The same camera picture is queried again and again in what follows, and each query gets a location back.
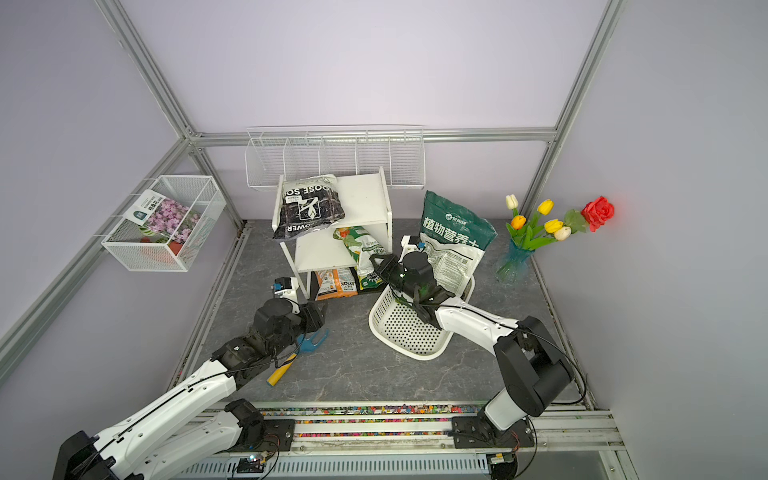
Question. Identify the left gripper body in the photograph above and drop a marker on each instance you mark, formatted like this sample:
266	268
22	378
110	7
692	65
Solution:
310	318

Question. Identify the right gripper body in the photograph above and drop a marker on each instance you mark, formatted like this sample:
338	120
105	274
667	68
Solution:
392	271

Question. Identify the white green small bag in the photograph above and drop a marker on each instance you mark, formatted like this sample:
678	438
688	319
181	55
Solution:
360	244

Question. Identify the tall green soil bag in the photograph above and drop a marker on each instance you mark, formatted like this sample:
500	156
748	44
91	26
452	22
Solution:
451	223

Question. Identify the black rose soil bag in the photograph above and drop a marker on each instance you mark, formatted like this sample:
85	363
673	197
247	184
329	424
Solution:
308	205

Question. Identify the white fertilizer bag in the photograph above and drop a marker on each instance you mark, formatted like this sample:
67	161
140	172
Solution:
453	264

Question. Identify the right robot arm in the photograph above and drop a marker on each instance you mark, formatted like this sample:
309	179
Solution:
533	368

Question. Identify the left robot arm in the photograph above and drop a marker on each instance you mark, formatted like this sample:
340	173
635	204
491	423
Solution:
150	444

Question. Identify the white three-tier shelf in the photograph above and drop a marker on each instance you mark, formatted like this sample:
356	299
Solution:
365	200

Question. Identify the green yellow packet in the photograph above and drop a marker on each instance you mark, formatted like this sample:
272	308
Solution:
370	283

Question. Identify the blue yellow garden fork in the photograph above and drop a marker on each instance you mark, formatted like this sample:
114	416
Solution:
306	344

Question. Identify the orange packet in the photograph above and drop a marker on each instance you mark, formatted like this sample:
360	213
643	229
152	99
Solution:
336	283

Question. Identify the white perforated plastic basket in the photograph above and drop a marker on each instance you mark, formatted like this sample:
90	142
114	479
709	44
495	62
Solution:
397	326

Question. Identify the glass vase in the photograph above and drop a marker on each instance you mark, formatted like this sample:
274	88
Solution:
513	266

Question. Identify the tulip bouquet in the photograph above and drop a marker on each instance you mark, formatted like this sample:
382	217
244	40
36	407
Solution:
532	233

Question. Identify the purple flower seed packet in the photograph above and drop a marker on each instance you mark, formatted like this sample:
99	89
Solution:
161	218

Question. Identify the red artificial rose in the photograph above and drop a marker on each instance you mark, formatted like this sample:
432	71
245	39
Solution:
597	212

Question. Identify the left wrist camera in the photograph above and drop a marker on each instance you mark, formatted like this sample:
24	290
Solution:
287	288

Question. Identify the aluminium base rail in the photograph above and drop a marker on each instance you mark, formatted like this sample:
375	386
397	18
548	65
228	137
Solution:
411	439

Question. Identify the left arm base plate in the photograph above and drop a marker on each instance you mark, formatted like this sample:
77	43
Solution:
270	435

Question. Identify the white wire wall rack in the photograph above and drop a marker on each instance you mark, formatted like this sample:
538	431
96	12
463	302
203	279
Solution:
297	152

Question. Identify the white wire cube basket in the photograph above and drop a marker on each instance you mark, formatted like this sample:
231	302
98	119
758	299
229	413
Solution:
138	253

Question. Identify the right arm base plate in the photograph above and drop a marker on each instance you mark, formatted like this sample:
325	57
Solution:
474	432

